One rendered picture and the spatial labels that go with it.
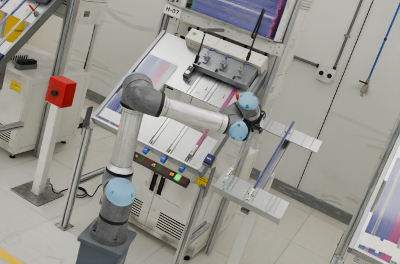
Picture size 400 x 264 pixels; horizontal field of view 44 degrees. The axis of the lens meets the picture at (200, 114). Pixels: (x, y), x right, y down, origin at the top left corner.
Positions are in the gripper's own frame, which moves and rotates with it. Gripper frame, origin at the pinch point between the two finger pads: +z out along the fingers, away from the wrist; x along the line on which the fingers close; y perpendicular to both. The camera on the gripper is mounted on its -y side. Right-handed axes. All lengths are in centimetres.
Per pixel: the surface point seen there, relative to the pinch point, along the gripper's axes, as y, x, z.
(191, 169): -26.9, 22.2, 11.7
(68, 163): -51, 141, 106
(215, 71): 28, 40, 18
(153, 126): -16, 53, 14
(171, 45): 35, 76, 26
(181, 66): 24, 62, 24
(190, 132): -9.5, 34.0, 15.8
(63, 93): -19, 117, 21
